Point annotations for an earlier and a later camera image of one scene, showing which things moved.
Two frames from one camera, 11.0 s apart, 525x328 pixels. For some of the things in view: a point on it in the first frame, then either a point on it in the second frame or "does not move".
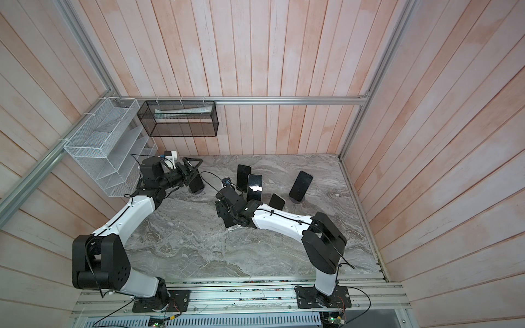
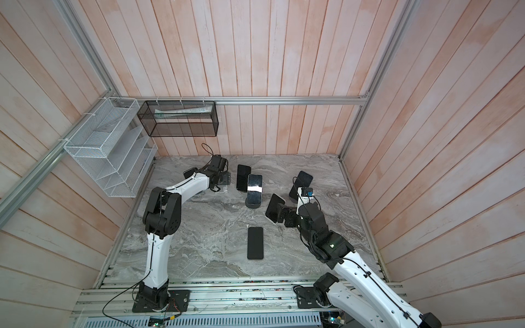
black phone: x=301 y=185 does not move
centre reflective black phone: x=255 y=187 does not move
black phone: x=243 y=172 does not move
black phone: x=277 y=201 does not move
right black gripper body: x=224 y=211 to x=293 y=219
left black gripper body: x=180 y=175 to x=224 y=179
